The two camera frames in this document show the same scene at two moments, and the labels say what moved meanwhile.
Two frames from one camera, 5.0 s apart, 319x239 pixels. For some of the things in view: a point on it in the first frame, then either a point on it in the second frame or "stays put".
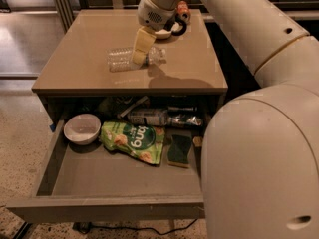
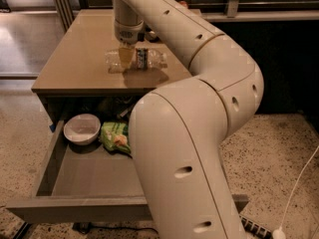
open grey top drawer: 90,183 stays put
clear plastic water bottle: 120,58 stays put
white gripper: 154,15 → 129,32
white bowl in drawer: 82,128 stays put
